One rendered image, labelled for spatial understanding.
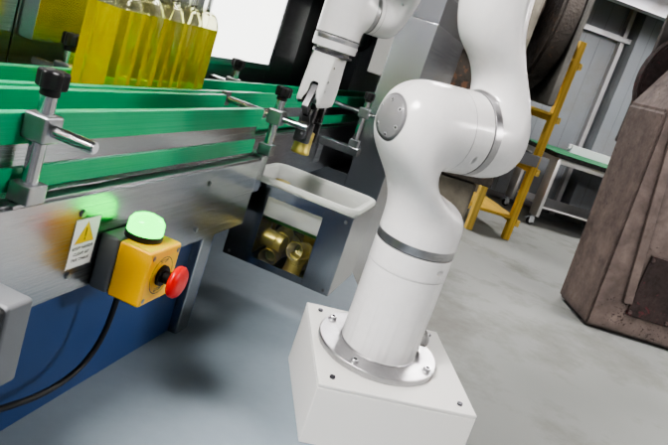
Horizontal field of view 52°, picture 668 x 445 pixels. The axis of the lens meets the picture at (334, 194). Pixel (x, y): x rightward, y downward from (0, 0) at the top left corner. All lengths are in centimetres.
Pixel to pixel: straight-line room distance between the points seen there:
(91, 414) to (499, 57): 70
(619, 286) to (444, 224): 407
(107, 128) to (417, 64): 133
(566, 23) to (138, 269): 361
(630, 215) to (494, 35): 397
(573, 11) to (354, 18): 303
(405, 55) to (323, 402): 125
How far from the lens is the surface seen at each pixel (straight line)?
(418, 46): 201
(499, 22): 95
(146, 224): 83
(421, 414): 103
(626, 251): 494
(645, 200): 489
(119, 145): 84
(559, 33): 421
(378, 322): 102
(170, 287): 82
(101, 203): 82
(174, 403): 102
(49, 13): 110
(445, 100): 91
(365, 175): 205
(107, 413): 97
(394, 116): 90
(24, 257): 75
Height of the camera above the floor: 129
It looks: 12 degrees down
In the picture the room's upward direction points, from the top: 18 degrees clockwise
